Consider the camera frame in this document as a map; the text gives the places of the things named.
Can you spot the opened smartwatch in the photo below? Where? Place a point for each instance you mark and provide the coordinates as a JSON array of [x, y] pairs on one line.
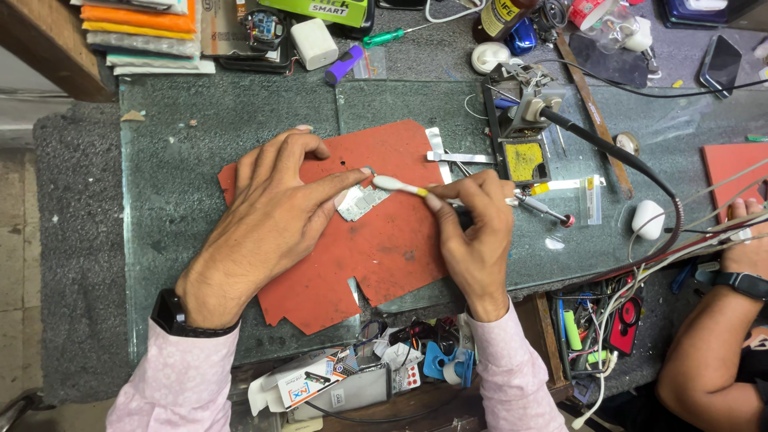
[[264, 29]]

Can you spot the blue plastic tape holder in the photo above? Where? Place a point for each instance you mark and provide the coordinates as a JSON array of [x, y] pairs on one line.
[[438, 360]]

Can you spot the person's right hand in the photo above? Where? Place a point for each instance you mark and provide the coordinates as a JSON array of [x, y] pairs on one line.
[[480, 252]]

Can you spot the black soldering stand yellow sponge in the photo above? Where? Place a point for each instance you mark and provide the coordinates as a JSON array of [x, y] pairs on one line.
[[523, 157]]

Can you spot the small clear zip bag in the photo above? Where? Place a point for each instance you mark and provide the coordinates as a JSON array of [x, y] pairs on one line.
[[372, 65]]

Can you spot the dark blue box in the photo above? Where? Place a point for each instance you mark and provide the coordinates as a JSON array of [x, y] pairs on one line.
[[696, 11]]

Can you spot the silver screwdriver red cap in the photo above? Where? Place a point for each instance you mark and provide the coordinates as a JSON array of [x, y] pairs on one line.
[[543, 208]]

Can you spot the wooden shelf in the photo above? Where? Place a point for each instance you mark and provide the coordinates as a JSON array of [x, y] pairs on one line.
[[48, 42]]

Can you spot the white orange product box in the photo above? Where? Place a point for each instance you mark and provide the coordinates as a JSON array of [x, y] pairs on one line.
[[306, 384]]

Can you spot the white charger adapter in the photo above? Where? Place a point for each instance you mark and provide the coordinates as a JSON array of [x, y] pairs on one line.
[[314, 43]]

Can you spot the brown cardboard sheet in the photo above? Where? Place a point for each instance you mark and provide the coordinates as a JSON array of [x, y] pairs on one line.
[[221, 27]]

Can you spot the white toothbrush yellow band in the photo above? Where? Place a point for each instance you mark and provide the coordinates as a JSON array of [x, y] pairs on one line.
[[399, 185]]

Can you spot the round brass tin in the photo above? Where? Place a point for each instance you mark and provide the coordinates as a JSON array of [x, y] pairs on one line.
[[627, 144]]

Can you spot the silver phone circuit board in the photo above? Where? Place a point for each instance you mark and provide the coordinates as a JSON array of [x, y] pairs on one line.
[[364, 203]]

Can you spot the white strip yellow end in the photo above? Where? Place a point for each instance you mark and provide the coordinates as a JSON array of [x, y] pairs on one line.
[[564, 185]]

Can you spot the long wooden stick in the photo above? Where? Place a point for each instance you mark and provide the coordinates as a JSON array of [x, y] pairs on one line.
[[591, 108]]

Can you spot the grey plastic pouch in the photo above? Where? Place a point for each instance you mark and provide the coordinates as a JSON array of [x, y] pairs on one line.
[[354, 393]]

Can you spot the black smartphone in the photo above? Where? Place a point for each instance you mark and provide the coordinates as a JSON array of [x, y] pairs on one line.
[[720, 65]]

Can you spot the crossed silver metal strips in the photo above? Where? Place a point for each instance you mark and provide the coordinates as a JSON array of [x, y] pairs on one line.
[[441, 157]]

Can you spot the dark grey pad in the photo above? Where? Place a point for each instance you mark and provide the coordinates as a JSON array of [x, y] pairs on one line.
[[612, 63]]

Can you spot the black wristwatch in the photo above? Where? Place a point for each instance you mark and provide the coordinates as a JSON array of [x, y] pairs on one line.
[[171, 315]]

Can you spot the green product box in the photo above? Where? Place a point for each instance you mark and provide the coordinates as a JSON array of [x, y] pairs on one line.
[[318, 9]]

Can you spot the oval white earbuds case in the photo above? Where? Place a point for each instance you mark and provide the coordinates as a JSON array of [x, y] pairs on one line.
[[648, 219]]

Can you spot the person's left hand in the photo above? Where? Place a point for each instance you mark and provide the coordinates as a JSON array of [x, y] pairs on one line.
[[264, 234]]

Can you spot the brown glass bottle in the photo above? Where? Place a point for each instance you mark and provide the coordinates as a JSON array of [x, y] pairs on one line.
[[498, 18]]

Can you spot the clear narrow plastic packet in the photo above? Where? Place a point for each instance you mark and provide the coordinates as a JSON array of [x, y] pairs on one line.
[[591, 201]]

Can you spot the small red rubber mat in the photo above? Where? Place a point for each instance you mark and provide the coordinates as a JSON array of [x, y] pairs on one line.
[[732, 171]]

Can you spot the stack of coloured packets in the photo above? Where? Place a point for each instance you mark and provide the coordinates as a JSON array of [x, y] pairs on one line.
[[141, 36]]

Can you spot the large red rubber mat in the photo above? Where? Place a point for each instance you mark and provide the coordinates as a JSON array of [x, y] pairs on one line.
[[384, 252]]

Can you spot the clear plastic bottle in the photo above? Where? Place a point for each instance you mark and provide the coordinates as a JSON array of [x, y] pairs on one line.
[[609, 30]]

